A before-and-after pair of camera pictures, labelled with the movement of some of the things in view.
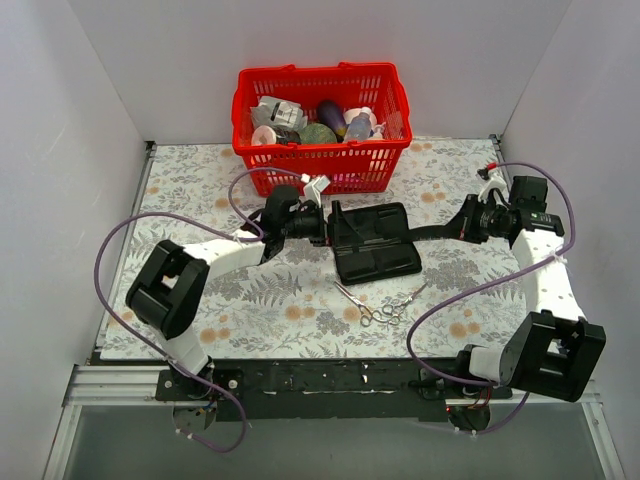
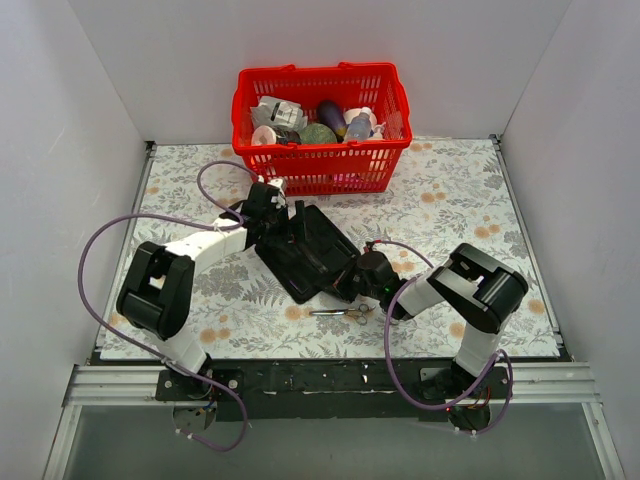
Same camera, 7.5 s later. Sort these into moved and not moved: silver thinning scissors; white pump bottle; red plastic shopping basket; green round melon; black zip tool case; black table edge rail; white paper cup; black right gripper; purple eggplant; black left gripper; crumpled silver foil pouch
Moved: silver thinning scissors; black left gripper; black right gripper; black zip tool case
Not moved: red plastic shopping basket; purple eggplant; green round melon; white paper cup; black table edge rail; white pump bottle; crumpled silver foil pouch
